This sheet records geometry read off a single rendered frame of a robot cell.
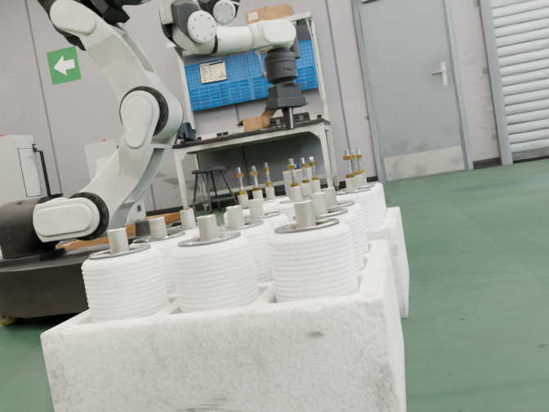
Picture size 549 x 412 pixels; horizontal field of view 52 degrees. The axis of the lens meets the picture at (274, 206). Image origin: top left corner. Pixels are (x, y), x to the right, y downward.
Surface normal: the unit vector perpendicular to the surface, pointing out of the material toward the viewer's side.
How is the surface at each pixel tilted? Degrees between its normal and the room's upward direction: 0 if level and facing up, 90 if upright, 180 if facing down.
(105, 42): 114
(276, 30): 90
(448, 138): 90
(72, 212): 90
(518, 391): 0
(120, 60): 90
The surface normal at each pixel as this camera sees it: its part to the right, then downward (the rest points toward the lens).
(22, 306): -0.52, 0.14
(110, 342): -0.21, 0.10
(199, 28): 0.55, 0.14
